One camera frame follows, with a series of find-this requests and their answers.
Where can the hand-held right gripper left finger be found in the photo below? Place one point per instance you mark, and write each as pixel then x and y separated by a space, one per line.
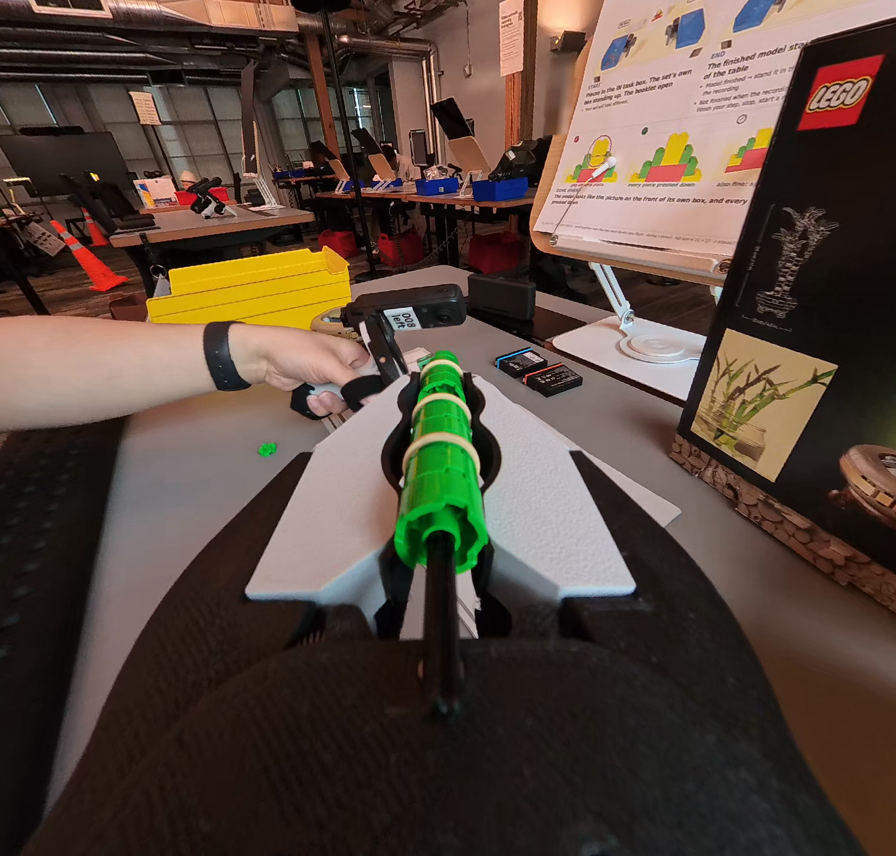
pixel 329 520

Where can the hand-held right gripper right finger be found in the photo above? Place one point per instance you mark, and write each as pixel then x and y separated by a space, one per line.
pixel 553 520

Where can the green toy stalk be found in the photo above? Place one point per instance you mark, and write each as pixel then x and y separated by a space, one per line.
pixel 437 478

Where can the person's left forearm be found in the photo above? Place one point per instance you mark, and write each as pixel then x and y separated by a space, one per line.
pixel 105 373

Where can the grey desk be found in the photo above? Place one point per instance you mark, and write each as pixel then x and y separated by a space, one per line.
pixel 210 506

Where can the person's left hand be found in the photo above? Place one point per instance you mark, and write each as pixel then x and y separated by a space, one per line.
pixel 301 356

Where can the tan round toy pot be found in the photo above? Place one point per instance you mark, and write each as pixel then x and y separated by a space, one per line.
pixel 329 318

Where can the red plastic crate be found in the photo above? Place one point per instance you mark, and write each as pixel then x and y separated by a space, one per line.
pixel 338 244
pixel 402 248
pixel 493 253

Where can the long wooden table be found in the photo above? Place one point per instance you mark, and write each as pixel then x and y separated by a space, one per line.
pixel 392 197

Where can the black charger case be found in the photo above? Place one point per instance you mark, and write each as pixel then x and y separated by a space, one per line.
pixel 500 296

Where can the blue plastic bin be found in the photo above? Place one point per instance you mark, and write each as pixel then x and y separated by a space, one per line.
pixel 499 189
pixel 437 187

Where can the yellow plastic bin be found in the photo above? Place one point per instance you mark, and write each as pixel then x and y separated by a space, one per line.
pixel 245 289

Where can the black battery orange trim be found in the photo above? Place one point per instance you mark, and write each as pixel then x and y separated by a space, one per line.
pixel 553 380

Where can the tablet on wooden stand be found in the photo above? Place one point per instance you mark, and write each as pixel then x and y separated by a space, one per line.
pixel 371 153
pixel 455 125

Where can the black battery blue trim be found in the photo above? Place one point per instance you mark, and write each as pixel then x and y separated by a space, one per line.
pixel 521 365

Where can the black wristband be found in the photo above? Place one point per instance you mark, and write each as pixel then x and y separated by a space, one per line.
pixel 225 356

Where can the grey table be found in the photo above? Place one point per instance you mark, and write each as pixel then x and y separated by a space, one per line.
pixel 210 225

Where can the spare hand-held gripper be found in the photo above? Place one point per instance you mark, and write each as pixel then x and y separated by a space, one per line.
pixel 210 202

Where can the black desktop device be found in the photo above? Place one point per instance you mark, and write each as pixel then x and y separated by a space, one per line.
pixel 518 160

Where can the black floor mat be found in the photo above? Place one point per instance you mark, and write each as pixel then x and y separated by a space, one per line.
pixel 49 590

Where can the orange traffic cone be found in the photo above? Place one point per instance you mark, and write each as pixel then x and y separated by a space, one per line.
pixel 94 230
pixel 91 261

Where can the white paper notice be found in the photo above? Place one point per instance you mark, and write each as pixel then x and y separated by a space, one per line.
pixel 512 30

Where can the paper sign on window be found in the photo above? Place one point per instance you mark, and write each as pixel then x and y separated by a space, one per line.
pixel 145 107

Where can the black monitor screen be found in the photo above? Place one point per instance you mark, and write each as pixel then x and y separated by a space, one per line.
pixel 63 163

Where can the printed instruction sheet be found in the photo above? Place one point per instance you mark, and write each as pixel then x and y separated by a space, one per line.
pixel 665 100

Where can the black toy box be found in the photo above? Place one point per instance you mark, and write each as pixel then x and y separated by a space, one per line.
pixel 805 240

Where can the silver ventilation duct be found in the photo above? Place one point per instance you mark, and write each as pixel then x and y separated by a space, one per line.
pixel 175 6

